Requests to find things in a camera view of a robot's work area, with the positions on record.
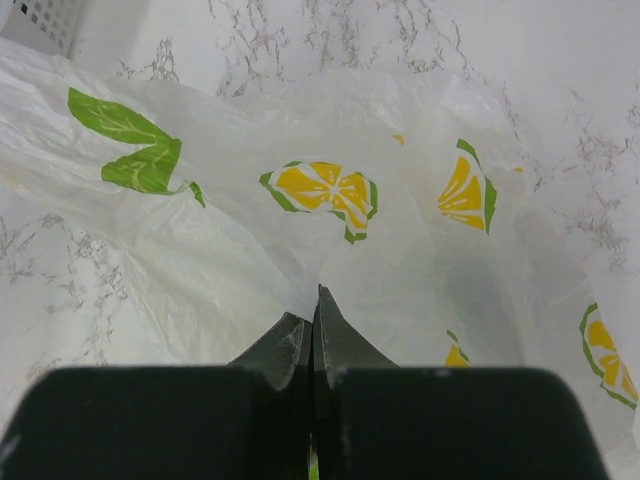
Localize white plastic fruit basket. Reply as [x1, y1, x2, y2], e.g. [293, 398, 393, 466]
[0, 0, 146, 64]

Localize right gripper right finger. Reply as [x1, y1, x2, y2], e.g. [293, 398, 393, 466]
[312, 287, 608, 479]

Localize white lemon-print plastic bag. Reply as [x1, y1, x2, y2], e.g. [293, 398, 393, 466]
[1, 41, 639, 469]

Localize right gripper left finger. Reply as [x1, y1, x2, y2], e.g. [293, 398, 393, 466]
[1, 314, 311, 479]

